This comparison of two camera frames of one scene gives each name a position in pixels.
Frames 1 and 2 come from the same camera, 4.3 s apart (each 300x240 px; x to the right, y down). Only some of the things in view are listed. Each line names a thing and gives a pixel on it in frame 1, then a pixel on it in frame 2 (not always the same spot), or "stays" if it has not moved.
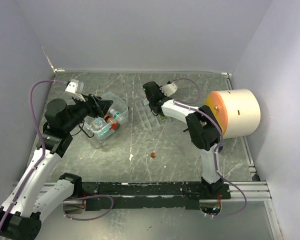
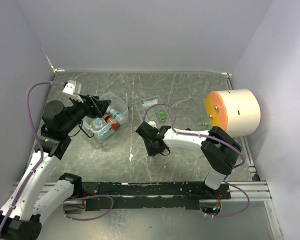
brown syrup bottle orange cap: x=108 y=119 stays
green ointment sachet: x=162 y=118 stays
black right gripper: x=163 y=95 -> x=151 y=151
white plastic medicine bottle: x=116 y=114 stays
